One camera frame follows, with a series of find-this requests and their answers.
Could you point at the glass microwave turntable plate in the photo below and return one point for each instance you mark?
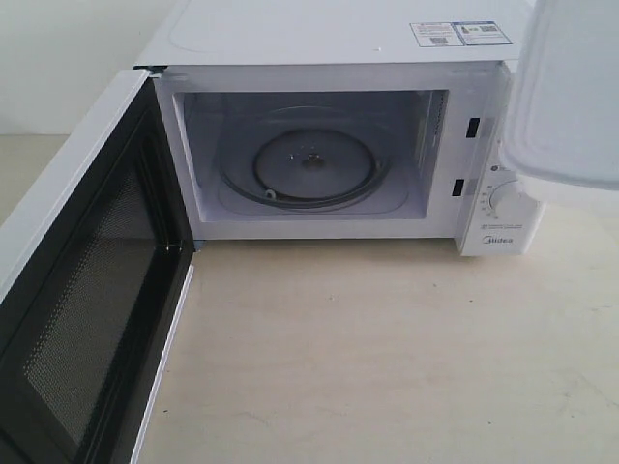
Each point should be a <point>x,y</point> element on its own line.
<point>304,157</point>

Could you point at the microwave door with black window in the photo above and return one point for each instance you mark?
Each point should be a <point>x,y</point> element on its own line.
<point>95,266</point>

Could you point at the blue white label sticker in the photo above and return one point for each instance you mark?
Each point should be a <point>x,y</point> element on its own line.
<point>458,34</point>

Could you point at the white microwave oven body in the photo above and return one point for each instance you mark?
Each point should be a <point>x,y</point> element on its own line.
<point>215,62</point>

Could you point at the white lidded plastic container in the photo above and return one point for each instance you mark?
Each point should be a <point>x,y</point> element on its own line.
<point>560,134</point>

